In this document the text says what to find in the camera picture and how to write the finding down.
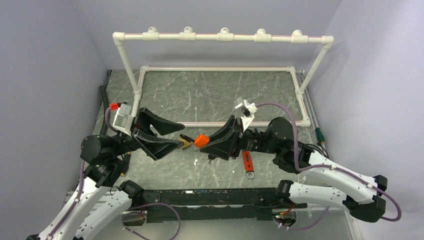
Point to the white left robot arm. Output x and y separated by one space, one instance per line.
79 219

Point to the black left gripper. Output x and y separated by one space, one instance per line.
156 147

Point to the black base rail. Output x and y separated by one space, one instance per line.
212 204

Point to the green handled screwdriver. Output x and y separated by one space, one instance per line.
320 138

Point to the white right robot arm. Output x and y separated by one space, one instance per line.
356 194

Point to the orange black screwdriver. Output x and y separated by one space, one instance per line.
126 159

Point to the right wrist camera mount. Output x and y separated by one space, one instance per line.
248 111

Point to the black key bunch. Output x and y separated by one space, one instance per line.
210 159

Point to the red handled adjustable wrench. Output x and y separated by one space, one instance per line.
248 164

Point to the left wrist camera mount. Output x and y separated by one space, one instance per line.
123 120

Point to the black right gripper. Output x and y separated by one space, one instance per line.
222 146

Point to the small orange black padlock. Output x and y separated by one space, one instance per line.
201 141

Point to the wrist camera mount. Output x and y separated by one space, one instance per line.
248 111
123 120

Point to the brass padlock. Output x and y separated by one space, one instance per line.
187 141

